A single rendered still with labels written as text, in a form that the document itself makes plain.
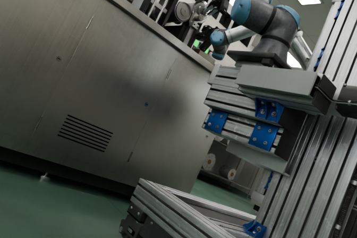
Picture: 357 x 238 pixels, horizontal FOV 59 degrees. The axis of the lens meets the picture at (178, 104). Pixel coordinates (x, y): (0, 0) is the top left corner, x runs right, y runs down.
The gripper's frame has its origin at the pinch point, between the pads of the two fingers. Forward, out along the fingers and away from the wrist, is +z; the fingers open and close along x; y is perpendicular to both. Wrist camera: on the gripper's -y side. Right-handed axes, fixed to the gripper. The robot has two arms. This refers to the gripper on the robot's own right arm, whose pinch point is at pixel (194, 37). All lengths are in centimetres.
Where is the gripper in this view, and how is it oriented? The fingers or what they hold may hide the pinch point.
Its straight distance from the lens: 215.9
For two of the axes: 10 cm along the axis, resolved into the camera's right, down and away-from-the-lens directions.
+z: -5.9, -1.7, 7.9
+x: -6.9, -3.9, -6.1
